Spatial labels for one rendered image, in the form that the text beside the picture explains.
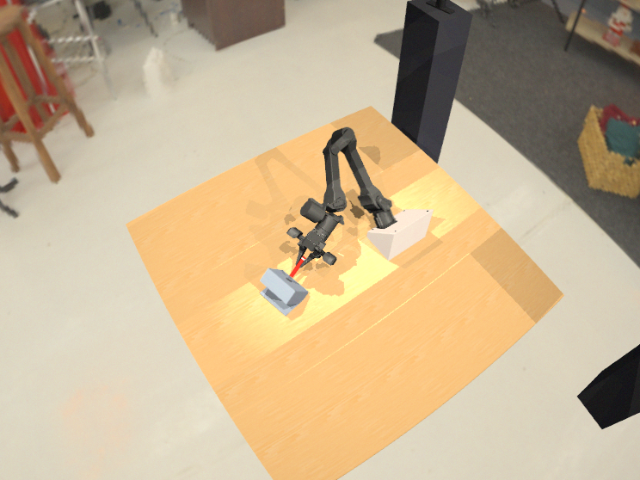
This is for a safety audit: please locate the red peg with white band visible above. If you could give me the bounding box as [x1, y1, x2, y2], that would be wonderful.
[290, 256, 306, 277]

